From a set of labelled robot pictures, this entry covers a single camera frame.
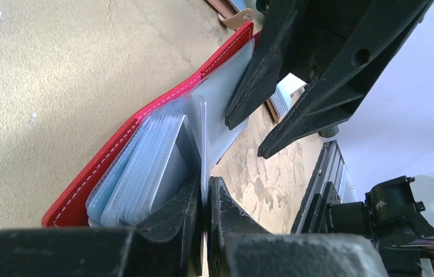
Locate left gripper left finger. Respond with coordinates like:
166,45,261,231
0,176,203,276

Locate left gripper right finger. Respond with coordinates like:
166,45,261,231
207,177,387,276

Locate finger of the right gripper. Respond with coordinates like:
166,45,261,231
257,1,432,158
225,1,310,130

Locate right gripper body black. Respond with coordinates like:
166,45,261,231
257,1,378,83

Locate red leather card holder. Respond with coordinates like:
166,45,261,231
42,23,257,227

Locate brown open card holder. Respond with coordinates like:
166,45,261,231
264,73,307,124

